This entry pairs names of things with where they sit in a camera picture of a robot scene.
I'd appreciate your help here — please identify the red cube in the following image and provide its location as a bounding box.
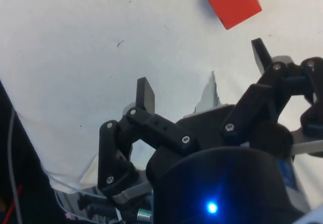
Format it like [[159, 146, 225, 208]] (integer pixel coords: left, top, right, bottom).
[[205, 0, 263, 30]]

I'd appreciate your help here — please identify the red cable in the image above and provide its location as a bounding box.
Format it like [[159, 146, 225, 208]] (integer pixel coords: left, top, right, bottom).
[[3, 184, 24, 221]]

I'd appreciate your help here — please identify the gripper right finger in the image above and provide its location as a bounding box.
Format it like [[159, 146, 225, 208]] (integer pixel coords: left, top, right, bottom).
[[222, 38, 323, 148]]

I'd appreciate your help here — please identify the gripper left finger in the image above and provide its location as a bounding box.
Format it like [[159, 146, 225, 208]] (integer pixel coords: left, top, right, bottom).
[[97, 77, 199, 202]]

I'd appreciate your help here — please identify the white cable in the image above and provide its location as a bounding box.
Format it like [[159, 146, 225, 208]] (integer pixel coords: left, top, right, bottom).
[[7, 107, 16, 209]]

